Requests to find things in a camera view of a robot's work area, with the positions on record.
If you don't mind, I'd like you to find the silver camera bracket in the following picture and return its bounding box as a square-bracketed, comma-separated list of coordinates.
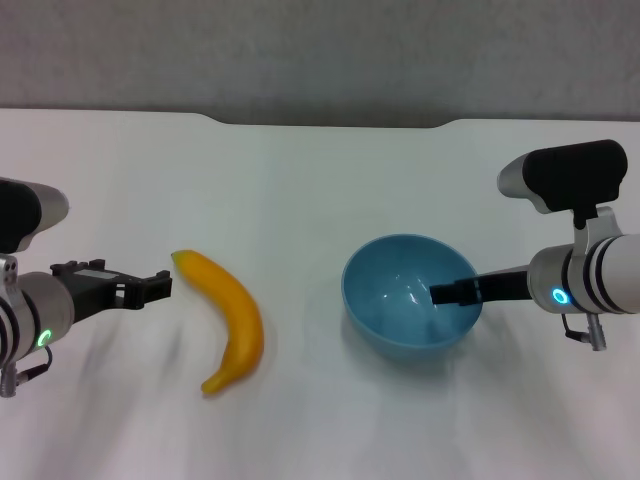
[572, 205, 624, 261]
[0, 253, 20, 306]

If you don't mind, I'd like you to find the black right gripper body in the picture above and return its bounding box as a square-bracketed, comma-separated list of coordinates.
[481, 265, 531, 305]

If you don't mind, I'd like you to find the silver right camera bracket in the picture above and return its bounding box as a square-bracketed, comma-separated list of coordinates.
[572, 205, 624, 261]

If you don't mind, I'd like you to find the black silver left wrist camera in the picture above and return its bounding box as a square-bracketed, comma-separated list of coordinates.
[0, 177, 71, 254]

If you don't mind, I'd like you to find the silver left camera bracket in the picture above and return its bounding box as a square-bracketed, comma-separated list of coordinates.
[0, 253, 20, 306]

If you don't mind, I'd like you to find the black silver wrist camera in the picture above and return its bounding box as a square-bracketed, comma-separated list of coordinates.
[497, 139, 629, 231]
[0, 177, 71, 254]

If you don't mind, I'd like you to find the left arm cable with plug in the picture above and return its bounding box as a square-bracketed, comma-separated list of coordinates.
[0, 347, 54, 400]

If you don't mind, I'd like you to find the arm cable with plug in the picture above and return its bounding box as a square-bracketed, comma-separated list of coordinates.
[0, 347, 54, 400]
[563, 312, 609, 352]

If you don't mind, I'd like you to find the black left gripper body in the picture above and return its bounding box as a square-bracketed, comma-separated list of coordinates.
[49, 258, 126, 326]

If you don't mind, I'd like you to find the yellow banana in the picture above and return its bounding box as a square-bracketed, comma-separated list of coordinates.
[170, 249, 265, 397]

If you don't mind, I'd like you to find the blue plastic bowl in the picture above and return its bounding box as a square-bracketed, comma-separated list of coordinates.
[341, 233, 484, 362]

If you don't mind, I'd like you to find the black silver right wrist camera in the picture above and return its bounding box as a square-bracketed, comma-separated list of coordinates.
[497, 139, 629, 231]

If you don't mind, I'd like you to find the right arm cable with plug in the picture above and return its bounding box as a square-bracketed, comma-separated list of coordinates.
[563, 312, 609, 352]

